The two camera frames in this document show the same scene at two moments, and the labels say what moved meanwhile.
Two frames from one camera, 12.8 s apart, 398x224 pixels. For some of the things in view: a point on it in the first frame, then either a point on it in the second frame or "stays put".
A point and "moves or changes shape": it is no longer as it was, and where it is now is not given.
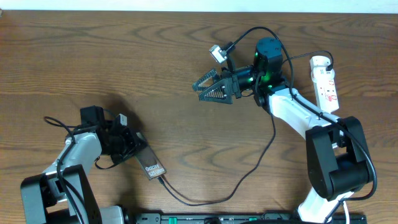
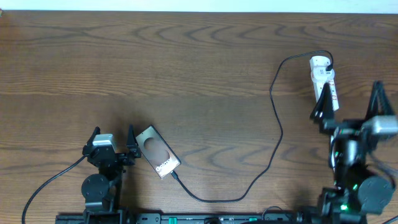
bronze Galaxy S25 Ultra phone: [149, 162] moves or changes shape
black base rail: [234, 218] stays put
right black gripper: [225, 86] -> [350, 129]
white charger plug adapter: [319, 62] stays put
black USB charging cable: [267, 149] -> [279, 140]
